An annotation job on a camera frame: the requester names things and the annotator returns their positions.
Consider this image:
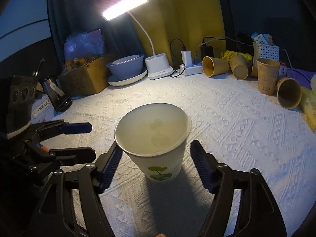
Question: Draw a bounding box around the white power strip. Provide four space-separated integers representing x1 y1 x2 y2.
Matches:
184 63 203 76

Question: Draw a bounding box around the white scalloped plate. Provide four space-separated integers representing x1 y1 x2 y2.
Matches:
107 67 149 87

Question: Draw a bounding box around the yellow cloth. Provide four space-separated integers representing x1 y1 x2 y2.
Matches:
220 50 253 67

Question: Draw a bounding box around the white USB charger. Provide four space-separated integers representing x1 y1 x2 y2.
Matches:
181 50 192 67

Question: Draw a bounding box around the white plastic basket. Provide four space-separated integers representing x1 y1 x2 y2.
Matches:
253 42 280 62

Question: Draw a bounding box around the brown paper cup lying left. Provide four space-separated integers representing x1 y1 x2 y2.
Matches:
202 56 229 78

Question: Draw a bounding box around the brown paper cup lying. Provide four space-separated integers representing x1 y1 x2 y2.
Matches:
202 56 229 78
229 54 248 80
277 77 302 109

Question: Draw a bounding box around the white paper cup green print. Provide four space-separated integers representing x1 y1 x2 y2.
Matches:
114 103 192 182

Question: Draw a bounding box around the white desk lamp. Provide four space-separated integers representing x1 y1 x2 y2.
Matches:
101 0 175 80

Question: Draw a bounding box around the clear plastic bag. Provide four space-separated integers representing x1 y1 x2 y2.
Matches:
64 28 105 69

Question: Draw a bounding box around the yellow tissue pack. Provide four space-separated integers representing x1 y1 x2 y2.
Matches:
299 87 316 133

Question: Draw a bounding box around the cardboard box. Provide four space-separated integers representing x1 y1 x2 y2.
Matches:
58 53 119 97

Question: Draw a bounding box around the brown paper cup lying right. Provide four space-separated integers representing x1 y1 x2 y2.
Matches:
277 77 302 109

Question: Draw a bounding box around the lavender bowl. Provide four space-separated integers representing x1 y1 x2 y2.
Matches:
107 55 144 80

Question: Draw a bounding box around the white textured tablecloth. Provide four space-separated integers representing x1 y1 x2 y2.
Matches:
44 74 315 236

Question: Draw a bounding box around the black clip stand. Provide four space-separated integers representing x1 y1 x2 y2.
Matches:
43 78 73 112

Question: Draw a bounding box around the black power adapter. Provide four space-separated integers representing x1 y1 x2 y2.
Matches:
200 44 214 60

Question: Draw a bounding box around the purple cloth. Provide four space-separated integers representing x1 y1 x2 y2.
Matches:
285 68 315 89

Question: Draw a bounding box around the upright brown paper cup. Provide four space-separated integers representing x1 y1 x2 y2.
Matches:
257 58 280 95

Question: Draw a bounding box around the brown paper cup behind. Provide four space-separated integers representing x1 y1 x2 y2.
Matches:
251 56 258 78

